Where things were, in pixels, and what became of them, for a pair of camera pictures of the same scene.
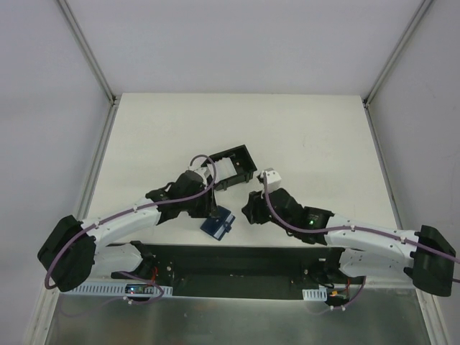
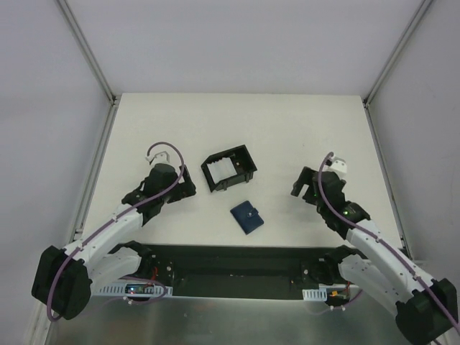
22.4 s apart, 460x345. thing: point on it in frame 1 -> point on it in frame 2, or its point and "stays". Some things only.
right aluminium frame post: (423, 7) stays
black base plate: (244, 272) stays
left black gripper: (209, 205) -> (183, 185)
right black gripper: (256, 210) -> (306, 185)
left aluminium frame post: (67, 11) stays
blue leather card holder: (218, 226) -> (247, 216)
